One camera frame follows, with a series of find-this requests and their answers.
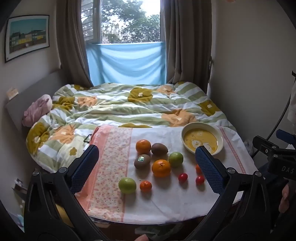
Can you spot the red cherry tomato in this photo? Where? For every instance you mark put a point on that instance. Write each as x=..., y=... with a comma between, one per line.
x=182, y=177
x=200, y=180
x=198, y=169

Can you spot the grey headboard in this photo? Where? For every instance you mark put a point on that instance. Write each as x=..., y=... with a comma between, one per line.
x=34, y=90

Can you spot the light blue cloth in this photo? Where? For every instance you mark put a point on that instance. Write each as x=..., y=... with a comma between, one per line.
x=127, y=62

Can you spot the medium orange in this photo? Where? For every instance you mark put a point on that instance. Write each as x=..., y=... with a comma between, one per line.
x=143, y=146

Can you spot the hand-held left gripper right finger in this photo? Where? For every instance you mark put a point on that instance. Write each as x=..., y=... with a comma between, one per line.
x=208, y=167

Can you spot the window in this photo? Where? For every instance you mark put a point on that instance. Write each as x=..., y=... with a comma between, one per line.
x=129, y=20

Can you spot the green apple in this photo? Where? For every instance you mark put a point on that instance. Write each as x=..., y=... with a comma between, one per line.
x=127, y=185
x=175, y=159

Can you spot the small tangerine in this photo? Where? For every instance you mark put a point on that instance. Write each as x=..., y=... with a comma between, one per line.
x=146, y=186

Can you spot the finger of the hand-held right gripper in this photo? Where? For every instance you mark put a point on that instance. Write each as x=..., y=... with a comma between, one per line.
x=264, y=143
x=284, y=134

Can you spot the brown kiwi with sticker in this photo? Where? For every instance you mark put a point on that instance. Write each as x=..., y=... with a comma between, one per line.
x=142, y=161

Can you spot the brown curtain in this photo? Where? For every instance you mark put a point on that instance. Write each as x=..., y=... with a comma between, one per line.
x=185, y=46
x=71, y=46

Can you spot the floral striped duvet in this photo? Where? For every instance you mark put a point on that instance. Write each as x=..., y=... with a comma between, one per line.
x=115, y=104

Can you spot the person's left hand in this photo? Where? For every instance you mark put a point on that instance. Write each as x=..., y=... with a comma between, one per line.
x=141, y=238

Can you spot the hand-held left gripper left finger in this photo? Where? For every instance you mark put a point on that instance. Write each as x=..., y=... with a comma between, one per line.
x=85, y=167

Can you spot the person's right hand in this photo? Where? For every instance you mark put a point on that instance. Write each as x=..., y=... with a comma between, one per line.
x=284, y=197

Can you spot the small wall label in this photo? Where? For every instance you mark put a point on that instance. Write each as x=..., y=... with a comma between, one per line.
x=12, y=93

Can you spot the yellow cartoon bowl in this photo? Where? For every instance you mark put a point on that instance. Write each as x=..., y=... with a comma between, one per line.
x=198, y=139

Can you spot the large orange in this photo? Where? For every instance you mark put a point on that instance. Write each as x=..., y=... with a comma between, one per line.
x=161, y=168

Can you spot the white pink floral tablecloth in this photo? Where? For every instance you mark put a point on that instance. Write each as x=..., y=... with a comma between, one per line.
x=161, y=204

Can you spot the pink plush pillow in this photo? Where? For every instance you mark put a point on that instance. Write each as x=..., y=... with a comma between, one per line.
x=37, y=109

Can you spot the plain brown kiwi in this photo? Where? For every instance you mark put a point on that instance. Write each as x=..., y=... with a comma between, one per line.
x=159, y=149

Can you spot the framed wall picture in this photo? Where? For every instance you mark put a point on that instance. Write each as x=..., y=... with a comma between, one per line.
x=27, y=34

